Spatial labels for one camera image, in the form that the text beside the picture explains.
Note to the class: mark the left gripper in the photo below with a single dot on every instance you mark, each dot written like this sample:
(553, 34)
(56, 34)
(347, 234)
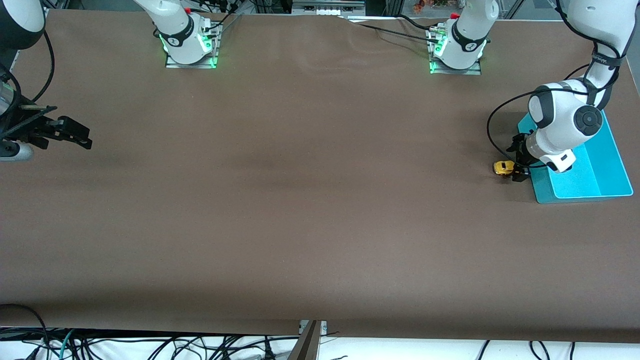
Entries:
(521, 155)

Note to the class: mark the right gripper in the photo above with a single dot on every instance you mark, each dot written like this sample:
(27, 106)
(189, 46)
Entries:
(21, 126)

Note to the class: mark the yellow beetle toy car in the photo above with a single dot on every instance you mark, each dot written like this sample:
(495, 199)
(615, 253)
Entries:
(502, 168)

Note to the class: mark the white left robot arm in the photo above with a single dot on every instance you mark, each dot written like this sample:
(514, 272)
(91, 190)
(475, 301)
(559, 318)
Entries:
(560, 120)

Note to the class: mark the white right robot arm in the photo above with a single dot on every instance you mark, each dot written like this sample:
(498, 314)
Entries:
(175, 30)

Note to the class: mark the cyan plastic bin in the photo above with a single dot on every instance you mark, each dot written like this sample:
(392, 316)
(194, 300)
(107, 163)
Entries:
(600, 175)

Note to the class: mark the brown table cover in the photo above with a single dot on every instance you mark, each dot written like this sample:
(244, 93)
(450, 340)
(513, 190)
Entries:
(320, 250)

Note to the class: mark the white power strip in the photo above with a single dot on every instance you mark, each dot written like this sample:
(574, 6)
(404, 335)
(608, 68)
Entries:
(327, 7)

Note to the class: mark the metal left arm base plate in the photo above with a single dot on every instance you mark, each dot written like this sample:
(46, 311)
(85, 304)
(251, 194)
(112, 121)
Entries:
(472, 71)

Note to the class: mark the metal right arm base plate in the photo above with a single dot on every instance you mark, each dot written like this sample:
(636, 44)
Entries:
(192, 63)

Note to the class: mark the aluminium frame profile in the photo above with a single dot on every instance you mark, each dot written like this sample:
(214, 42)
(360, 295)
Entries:
(307, 345)

